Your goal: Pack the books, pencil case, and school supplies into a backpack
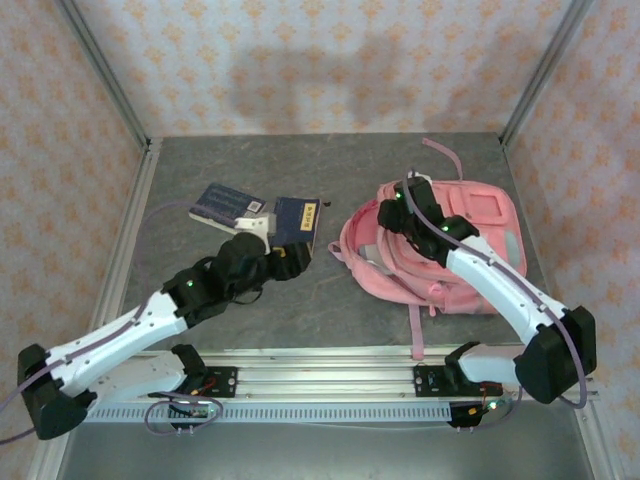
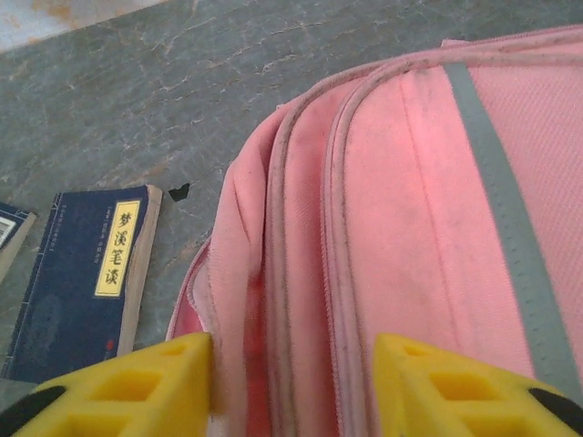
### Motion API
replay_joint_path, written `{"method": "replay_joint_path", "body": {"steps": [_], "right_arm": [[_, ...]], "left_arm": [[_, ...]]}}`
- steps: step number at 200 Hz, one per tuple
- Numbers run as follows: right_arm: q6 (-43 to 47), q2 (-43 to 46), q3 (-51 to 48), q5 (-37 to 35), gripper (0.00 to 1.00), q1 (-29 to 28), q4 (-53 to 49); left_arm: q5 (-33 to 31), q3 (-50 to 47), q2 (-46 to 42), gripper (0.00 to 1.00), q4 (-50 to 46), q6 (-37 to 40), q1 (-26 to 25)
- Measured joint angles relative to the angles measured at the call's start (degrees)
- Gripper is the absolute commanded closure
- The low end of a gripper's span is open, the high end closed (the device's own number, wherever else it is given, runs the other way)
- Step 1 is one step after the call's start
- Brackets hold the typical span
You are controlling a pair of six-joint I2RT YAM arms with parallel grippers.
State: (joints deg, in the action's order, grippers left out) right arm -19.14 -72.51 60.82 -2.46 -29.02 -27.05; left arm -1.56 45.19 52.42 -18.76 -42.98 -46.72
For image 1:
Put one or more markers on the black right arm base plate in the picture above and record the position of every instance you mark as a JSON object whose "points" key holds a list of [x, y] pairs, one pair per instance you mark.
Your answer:
{"points": [[425, 382]]}

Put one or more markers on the pink backpack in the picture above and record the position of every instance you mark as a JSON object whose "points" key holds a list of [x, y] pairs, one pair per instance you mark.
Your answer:
{"points": [[480, 207]]}

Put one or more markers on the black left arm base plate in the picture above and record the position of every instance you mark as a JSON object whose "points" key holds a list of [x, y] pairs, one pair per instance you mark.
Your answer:
{"points": [[225, 382]]}

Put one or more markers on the aluminium side rail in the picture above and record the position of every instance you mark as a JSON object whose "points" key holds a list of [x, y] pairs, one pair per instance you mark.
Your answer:
{"points": [[122, 250]]}

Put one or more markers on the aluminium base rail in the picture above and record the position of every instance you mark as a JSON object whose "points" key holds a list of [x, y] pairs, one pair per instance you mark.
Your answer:
{"points": [[325, 382]]}

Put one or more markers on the dark blue QR code book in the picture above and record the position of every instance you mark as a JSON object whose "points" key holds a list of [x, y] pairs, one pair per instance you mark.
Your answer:
{"points": [[220, 202]]}

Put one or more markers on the small circuit board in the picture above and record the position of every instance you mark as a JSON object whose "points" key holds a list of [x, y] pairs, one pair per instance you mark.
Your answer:
{"points": [[200, 412], [492, 406]]}

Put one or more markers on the short aluminium frame post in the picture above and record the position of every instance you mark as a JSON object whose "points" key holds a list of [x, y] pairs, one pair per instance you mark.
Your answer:
{"points": [[47, 462], [600, 450]]}

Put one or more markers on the slanted aluminium frame post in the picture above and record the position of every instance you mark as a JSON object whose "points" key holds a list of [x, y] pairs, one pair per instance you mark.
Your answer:
{"points": [[541, 75], [107, 75]]}

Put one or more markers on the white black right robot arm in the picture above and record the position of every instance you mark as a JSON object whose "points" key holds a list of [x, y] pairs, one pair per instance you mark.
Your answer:
{"points": [[500, 285]]}

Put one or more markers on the dark blue yellow label book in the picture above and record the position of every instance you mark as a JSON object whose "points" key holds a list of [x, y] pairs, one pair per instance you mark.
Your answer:
{"points": [[295, 220]]}

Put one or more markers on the grey metal panel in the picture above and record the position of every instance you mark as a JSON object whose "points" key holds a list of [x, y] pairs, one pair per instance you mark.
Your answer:
{"points": [[325, 455]]}

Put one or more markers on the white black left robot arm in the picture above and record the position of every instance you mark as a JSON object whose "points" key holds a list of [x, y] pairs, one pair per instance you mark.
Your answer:
{"points": [[110, 345]]}

